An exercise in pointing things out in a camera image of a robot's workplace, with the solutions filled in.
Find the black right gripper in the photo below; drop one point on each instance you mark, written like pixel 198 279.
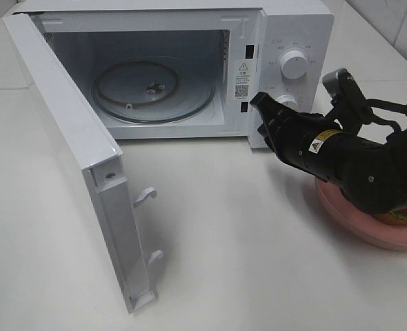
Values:
pixel 287 132

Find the toy hamburger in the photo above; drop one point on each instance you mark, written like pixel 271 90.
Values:
pixel 398 217

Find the white microwave door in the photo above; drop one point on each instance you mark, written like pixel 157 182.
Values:
pixel 89 156

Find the pink round plate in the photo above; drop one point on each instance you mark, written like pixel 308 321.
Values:
pixel 363 226

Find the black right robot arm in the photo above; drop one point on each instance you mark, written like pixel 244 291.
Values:
pixel 372 176

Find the lower white timer knob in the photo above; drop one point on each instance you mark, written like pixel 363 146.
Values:
pixel 287 100

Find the upper white power knob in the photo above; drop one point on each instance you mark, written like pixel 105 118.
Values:
pixel 294 64

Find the white microwave oven body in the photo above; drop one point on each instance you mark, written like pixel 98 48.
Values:
pixel 238 43

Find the glass microwave turntable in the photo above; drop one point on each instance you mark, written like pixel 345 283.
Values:
pixel 153 90

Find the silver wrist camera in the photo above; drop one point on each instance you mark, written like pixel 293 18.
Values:
pixel 332 85

